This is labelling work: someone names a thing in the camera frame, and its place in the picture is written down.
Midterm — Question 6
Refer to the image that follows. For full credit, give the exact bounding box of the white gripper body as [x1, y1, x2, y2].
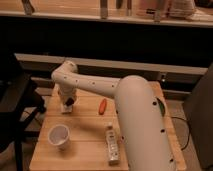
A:
[58, 85, 77, 103]

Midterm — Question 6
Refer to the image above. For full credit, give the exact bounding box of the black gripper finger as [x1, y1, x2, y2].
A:
[65, 98, 74, 106]

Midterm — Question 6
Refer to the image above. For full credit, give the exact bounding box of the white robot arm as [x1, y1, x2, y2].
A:
[51, 60, 177, 171]

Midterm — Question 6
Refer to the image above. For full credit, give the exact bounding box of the white sponge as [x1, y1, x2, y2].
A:
[61, 104, 73, 114]

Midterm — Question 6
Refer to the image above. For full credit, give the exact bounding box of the white plastic cup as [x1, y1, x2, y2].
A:
[48, 124, 70, 150]

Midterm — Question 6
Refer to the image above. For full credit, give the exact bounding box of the black chair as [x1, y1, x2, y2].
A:
[0, 52, 46, 171]

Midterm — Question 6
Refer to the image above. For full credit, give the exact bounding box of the green plate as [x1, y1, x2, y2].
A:
[157, 98, 166, 117]

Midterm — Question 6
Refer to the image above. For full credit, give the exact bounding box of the dark gray cabinet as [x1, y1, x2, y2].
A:
[183, 63, 213, 171]

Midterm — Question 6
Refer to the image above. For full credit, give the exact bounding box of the black cable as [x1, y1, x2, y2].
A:
[171, 115, 190, 151]

